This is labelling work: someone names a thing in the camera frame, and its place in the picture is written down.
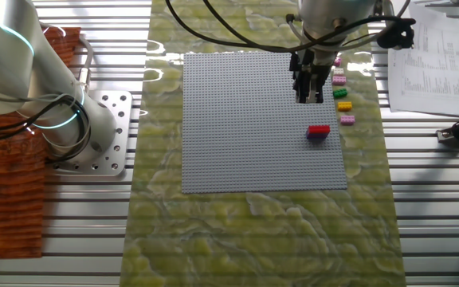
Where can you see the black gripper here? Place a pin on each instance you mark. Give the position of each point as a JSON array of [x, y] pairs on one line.
[[311, 61]]

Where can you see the pink Lego brick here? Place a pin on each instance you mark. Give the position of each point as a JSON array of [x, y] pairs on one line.
[[339, 80], [347, 120]]

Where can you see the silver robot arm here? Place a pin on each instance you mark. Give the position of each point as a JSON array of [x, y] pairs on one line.
[[14, 60]]

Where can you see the green Lego brick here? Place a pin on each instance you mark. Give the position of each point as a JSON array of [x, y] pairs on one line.
[[340, 93]]

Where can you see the white Lego brick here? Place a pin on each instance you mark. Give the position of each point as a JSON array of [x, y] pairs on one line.
[[338, 71]]

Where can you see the small magenta Lego brick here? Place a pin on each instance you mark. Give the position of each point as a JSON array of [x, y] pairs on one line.
[[338, 62]]

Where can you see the yellow Lego brick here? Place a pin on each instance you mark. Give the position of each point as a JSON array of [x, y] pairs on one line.
[[345, 106]]

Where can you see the red Lego brick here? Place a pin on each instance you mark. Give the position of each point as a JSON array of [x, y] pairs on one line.
[[319, 129]]

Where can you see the purple Lego brick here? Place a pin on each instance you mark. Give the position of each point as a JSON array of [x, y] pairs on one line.
[[316, 136]]

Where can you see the grey Lego baseplate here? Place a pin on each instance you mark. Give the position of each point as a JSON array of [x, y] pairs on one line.
[[233, 119]]

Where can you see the printed paper sheet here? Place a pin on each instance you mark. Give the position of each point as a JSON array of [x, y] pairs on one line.
[[432, 79]]

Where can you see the green marble pattern mat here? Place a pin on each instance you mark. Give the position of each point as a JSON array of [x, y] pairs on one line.
[[253, 239]]

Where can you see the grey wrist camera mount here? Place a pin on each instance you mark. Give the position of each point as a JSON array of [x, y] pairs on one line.
[[396, 36]]

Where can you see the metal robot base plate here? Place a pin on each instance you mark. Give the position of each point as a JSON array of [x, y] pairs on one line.
[[114, 103]]

